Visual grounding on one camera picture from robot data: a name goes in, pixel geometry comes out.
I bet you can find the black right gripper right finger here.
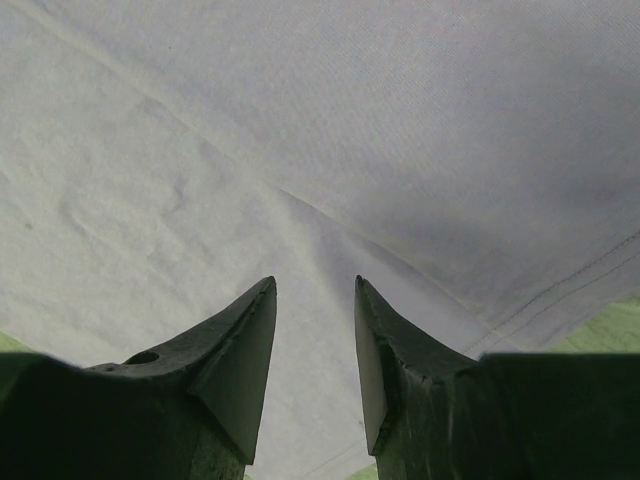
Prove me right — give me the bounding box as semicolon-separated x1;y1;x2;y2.
354;278;639;479

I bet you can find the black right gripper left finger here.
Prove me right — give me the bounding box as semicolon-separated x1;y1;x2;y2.
1;277;277;479

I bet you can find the purple t shirt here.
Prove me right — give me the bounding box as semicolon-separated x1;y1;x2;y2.
1;1;639;479

